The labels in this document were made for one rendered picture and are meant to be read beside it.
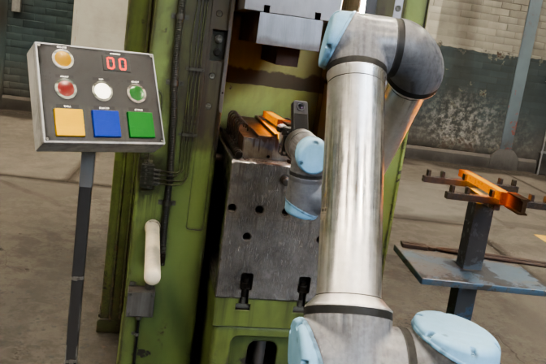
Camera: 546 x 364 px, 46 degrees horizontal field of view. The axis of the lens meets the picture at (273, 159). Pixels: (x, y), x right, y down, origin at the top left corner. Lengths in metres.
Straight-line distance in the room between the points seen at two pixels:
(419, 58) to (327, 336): 0.56
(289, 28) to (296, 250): 0.70
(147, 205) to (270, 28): 0.71
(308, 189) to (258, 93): 0.88
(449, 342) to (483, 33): 7.71
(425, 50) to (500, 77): 7.52
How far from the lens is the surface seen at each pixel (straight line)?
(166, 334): 2.37
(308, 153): 1.66
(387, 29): 1.27
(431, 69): 1.31
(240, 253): 2.06
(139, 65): 1.91
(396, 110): 1.40
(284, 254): 2.08
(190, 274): 2.28
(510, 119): 8.92
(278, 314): 2.16
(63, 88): 1.79
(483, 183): 2.05
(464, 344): 1.09
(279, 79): 2.51
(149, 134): 1.83
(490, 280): 2.04
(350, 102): 1.18
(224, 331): 2.17
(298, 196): 1.69
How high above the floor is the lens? 1.30
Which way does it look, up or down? 11 degrees down
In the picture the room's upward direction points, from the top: 8 degrees clockwise
